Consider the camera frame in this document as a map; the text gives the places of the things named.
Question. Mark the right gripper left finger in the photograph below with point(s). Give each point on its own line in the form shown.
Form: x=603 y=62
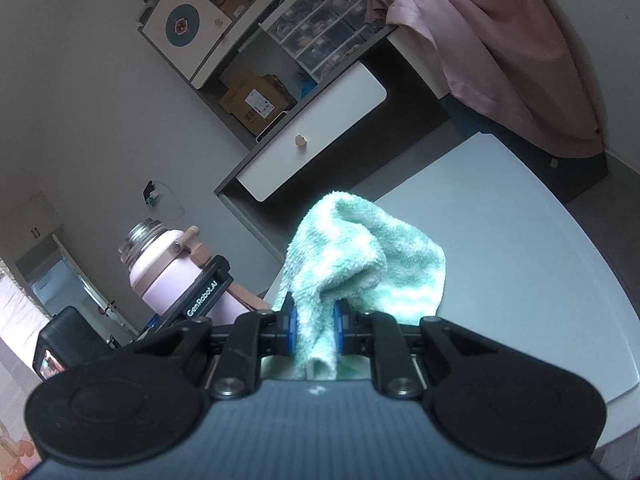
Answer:
x=137 y=402

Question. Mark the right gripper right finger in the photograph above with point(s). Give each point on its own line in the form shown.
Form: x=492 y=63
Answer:
x=496 y=402

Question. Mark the pink insulated bottle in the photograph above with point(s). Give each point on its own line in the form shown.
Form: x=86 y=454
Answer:
x=150 y=247

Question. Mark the green white fluffy cloth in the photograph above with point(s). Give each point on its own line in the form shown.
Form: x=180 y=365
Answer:
x=348 y=248

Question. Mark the cardboard box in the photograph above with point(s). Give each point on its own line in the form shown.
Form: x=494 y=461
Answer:
x=256 y=101

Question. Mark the grey desk with drawer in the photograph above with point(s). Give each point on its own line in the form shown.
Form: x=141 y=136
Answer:
x=373 y=108

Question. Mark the white cabinet door with emblem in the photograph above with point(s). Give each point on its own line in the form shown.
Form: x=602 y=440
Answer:
x=185 y=32

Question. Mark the clear plastic drawer organizer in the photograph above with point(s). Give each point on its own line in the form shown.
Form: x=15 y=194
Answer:
x=319 y=35

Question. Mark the pink curtain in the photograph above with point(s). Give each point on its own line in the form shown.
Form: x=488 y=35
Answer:
x=509 y=61

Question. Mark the black DAS camera box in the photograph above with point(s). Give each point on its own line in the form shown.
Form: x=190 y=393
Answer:
x=68 y=340

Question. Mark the wall socket with plug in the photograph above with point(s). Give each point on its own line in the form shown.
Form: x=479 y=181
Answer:
x=151 y=194

